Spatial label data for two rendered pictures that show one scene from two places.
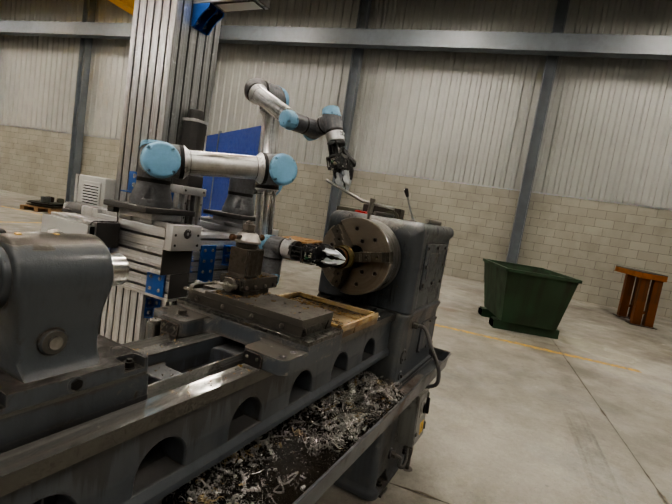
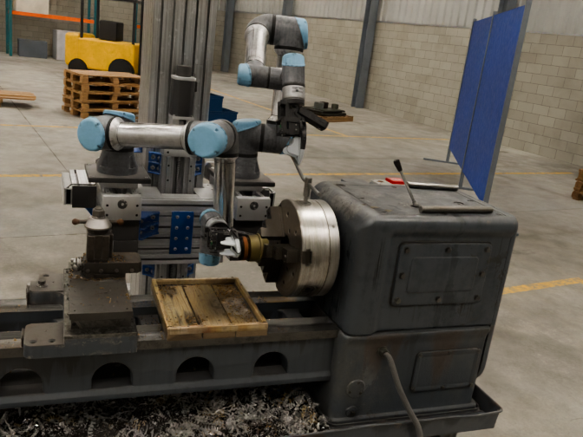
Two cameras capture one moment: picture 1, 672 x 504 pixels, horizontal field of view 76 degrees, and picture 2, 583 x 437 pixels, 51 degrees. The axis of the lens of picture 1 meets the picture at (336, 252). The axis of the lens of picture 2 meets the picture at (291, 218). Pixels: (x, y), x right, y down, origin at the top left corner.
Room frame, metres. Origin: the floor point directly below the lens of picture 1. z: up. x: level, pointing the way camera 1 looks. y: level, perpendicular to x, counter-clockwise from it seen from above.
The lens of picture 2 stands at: (0.30, -1.31, 1.73)
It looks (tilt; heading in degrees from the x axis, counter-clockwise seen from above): 16 degrees down; 41
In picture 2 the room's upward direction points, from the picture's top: 7 degrees clockwise
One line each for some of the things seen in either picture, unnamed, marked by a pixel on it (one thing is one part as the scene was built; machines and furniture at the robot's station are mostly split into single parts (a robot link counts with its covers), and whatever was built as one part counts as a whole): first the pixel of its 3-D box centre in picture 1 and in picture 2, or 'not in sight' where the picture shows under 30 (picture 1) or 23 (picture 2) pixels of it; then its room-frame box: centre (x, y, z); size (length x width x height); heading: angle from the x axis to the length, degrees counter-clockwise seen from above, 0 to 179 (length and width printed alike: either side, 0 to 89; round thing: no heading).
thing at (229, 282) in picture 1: (247, 283); (106, 265); (1.26, 0.25, 0.99); 0.20 x 0.10 x 0.05; 153
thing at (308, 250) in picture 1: (307, 252); (220, 237); (1.59, 0.11, 1.08); 0.12 x 0.09 x 0.08; 62
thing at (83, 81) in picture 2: not in sight; (106, 94); (6.23, 8.52, 0.36); 1.26 x 0.86 x 0.73; 174
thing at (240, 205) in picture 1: (239, 203); (242, 163); (2.02, 0.49, 1.21); 0.15 x 0.15 x 0.10
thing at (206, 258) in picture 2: (269, 269); (212, 247); (1.69, 0.25, 0.98); 0.11 x 0.08 x 0.11; 29
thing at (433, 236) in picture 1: (389, 257); (402, 251); (2.12, -0.27, 1.06); 0.59 x 0.48 x 0.39; 153
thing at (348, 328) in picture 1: (316, 311); (206, 305); (1.49, 0.04, 0.89); 0.36 x 0.30 x 0.04; 63
